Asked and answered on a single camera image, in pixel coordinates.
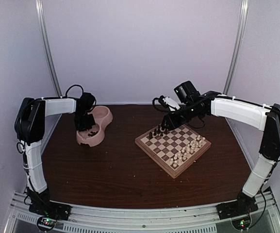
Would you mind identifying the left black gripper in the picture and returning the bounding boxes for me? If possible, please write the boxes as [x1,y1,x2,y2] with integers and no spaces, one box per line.
[74,111,95,131]

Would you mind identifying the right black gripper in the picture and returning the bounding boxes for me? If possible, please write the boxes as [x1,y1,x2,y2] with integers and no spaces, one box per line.
[162,101,201,130]

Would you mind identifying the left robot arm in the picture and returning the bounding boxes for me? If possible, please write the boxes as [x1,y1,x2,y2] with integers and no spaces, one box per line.
[14,92,97,216]

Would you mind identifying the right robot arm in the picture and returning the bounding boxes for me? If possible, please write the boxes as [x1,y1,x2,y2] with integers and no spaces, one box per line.
[157,81,280,215]

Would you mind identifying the wooden chess board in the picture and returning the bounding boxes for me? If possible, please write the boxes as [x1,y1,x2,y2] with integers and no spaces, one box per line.
[135,124,211,179]

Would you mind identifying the white chess pieces group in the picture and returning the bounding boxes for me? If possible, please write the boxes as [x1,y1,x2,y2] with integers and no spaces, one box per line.
[169,135,206,169]

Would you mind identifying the left circuit board with LEDs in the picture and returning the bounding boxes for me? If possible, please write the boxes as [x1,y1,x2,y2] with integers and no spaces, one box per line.
[36,216,57,229]

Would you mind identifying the circuit board with leds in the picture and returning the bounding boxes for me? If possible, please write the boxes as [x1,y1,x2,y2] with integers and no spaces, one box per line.
[36,216,57,229]
[231,216,251,231]

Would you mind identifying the right circuit board with LEDs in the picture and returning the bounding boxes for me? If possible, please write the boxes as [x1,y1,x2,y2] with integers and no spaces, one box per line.
[231,216,251,231]

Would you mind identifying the pink double pet bowl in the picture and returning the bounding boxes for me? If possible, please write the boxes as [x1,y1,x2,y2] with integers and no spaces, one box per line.
[76,106,113,147]

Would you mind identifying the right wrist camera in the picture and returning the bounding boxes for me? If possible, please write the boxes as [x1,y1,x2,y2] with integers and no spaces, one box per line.
[158,96,181,112]

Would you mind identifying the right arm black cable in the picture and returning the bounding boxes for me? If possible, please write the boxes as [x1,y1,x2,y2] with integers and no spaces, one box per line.
[152,97,169,114]

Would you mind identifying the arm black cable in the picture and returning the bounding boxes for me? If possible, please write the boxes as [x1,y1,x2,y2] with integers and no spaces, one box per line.
[152,97,169,114]
[65,84,84,98]

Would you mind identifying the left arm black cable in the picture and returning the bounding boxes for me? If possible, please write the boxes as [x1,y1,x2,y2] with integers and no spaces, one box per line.
[65,84,84,98]

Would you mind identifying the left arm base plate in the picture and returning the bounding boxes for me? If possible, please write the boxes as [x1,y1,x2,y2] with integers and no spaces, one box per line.
[29,202,71,220]

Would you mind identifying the front aluminium rail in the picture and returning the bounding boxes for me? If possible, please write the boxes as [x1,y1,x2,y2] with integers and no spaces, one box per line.
[1,195,280,233]

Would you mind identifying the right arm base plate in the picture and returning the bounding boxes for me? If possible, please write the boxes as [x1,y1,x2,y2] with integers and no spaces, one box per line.
[216,201,259,220]

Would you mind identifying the left aluminium frame post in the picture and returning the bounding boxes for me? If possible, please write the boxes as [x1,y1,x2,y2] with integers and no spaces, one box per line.
[35,0,63,97]

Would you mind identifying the aluminium frame post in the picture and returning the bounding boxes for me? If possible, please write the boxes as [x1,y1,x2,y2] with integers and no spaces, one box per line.
[35,0,63,97]
[223,0,249,95]

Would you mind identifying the right aluminium frame post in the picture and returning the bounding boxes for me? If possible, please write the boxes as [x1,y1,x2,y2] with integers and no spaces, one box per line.
[223,0,249,95]

